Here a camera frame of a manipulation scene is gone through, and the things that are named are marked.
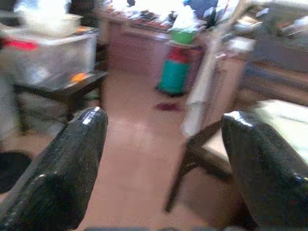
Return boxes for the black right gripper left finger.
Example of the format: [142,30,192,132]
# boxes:
[0,106,109,231]

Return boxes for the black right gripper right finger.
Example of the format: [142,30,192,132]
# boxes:
[221,111,308,231]

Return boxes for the dark wooden chair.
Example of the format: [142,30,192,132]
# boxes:
[164,105,245,214]

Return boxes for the dark low table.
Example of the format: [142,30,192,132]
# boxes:
[13,71,108,135]

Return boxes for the clear plastic storage box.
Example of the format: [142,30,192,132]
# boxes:
[0,28,99,91]

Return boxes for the red and teal gas cylinder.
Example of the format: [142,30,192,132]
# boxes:
[155,47,191,97]

